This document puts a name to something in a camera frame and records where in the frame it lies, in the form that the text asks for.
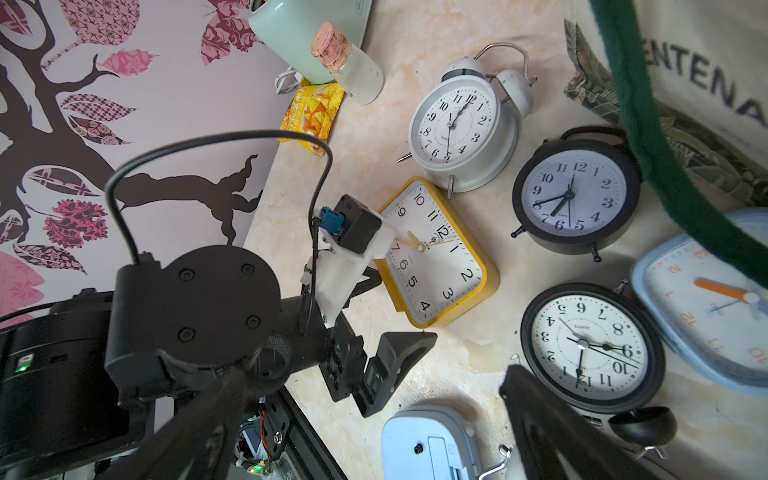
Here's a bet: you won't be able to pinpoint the white toaster power cable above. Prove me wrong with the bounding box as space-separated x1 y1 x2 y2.
274 67 304 97

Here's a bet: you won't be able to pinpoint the mint green toaster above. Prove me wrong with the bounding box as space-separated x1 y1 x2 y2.
247 0 373 84

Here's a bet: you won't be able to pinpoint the blue clock face down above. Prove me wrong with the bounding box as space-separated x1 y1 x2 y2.
381 405 482 480

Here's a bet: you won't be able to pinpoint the yellow rectangular alarm clock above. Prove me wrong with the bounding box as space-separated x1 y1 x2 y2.
376 176 500 329

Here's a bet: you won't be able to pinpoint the light blue square clock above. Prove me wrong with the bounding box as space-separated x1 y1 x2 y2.
630 233 767 397

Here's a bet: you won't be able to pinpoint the black clock purple face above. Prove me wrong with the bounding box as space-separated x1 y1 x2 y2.
511 125 643 263

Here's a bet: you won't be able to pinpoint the canvas tote bag green handles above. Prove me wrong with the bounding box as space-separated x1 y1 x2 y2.
564 1 767 285

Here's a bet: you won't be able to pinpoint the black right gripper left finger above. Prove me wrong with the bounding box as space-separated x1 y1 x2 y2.
99 369 246 479

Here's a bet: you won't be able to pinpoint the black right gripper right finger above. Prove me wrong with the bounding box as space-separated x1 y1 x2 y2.
499 365 655 479

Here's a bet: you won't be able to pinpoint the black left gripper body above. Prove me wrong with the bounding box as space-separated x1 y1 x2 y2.
319 313 374 404

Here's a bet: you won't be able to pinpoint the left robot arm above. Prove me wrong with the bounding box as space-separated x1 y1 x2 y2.
1 130 437 479

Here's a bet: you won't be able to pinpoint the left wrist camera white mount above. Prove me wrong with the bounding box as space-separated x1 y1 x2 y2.
301 194 396 329

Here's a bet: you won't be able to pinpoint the glass bottle pink cap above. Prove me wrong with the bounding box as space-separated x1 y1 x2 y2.
311 22 384 105

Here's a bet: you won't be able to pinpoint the yellow corn chips bag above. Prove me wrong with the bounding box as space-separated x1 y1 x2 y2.
280 79 346 143

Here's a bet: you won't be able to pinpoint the black twin bell clock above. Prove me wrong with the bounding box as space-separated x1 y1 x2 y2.
520 282 677 458

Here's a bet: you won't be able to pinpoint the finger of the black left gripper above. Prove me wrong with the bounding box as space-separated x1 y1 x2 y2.
344 267 382 308
353 331 438 418

